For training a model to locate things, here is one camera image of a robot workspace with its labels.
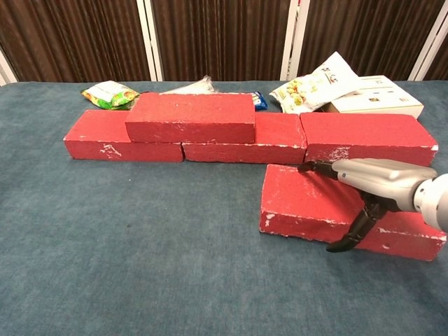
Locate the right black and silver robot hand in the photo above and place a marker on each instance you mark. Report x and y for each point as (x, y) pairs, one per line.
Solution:
(378, 178)

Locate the red brick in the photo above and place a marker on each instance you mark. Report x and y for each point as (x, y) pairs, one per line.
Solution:
(245, 154)
(94, 147)
(304, 199)
(189, 115)
(367, 133)

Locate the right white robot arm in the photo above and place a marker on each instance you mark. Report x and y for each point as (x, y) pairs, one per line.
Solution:
(435, 203)

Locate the white flat cardboard box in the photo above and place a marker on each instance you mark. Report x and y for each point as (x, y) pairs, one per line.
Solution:
(378, 99)

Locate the white pouch with red print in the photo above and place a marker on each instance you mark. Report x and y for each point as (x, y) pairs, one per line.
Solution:
(336, 77)

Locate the white snack bag yellow print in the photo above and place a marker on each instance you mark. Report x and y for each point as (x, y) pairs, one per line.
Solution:
(301, 94)

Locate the blue cookie snack pack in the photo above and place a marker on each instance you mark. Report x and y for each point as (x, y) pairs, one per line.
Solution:
(259, 101)

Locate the clear bag of white sticks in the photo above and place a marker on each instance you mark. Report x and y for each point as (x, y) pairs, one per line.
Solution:
(196, 87)

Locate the green and white snack bag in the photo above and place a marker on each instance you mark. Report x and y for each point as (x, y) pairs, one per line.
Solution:
(108, 94)

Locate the brown screen panel white frame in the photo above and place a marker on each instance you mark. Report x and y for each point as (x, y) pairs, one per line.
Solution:
(367, 35)
(224, 38)
(77, 38)
(439, 68)
(7, 71)

